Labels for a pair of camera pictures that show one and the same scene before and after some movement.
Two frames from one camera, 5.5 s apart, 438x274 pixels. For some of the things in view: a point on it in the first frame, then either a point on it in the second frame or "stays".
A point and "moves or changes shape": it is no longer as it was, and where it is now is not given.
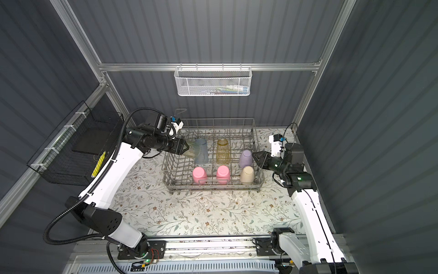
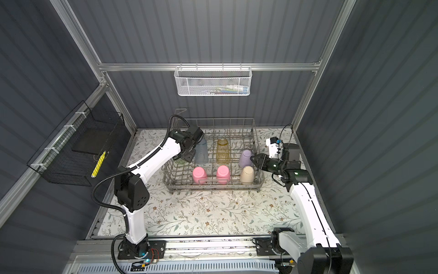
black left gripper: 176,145 to 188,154
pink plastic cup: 199,176 stays
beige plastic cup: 247,174 stays
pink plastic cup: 223,175 stays
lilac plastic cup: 246,158 stays
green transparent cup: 194,149 moves or changes shape
